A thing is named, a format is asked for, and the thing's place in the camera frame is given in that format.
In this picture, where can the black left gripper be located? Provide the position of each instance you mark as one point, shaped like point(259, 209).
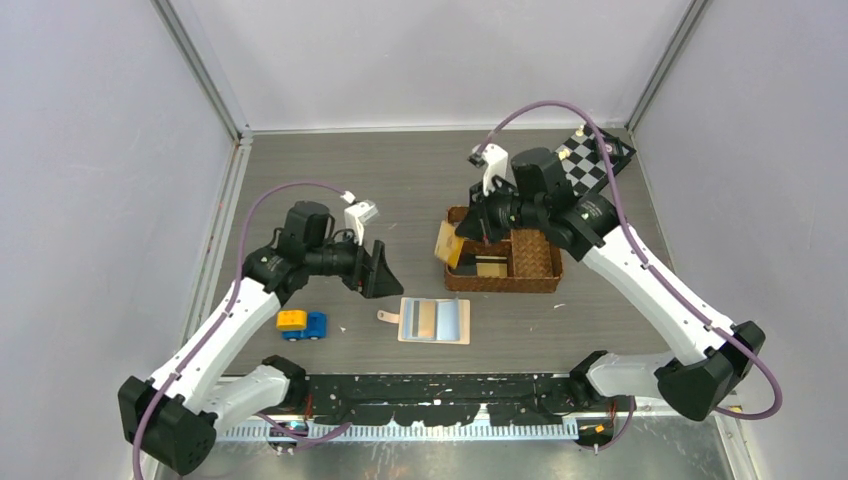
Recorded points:
point(372, 279)

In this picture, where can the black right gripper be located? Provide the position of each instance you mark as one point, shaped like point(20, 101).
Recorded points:
point(472, 221)

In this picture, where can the gold black-striped card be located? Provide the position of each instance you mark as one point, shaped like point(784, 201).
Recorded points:
point(424, 319)

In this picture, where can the beige leather card holder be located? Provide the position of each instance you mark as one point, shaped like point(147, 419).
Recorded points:
point(453, 321)

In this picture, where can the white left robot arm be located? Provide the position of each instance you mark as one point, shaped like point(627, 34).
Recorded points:
point(176, 414)

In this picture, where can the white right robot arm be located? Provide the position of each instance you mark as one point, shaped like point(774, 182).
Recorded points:
point(709, 354)

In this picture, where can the woven wicker divided basket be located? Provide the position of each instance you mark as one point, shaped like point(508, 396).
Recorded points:
point(536, 265)

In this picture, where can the blue yellow toy car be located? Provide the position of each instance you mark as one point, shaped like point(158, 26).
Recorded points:
point(296, 325)

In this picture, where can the black white chessboard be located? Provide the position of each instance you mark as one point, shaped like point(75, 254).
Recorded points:
point(585, 168)

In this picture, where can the small black square box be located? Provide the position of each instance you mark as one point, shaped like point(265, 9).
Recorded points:
point(615, 149)

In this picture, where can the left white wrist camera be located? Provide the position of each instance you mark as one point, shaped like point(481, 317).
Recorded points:
point(357, 216)

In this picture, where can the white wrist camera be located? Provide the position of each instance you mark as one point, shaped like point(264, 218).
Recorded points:
point(493, 161)
point(357, 216)

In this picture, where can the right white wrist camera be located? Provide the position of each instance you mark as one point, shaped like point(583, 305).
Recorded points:
point(493, 161)

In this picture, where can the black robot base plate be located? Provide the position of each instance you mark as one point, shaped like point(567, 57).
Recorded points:
point(441, 400)

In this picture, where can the aluminium frame rail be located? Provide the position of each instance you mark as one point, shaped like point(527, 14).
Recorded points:
point(185, 28)

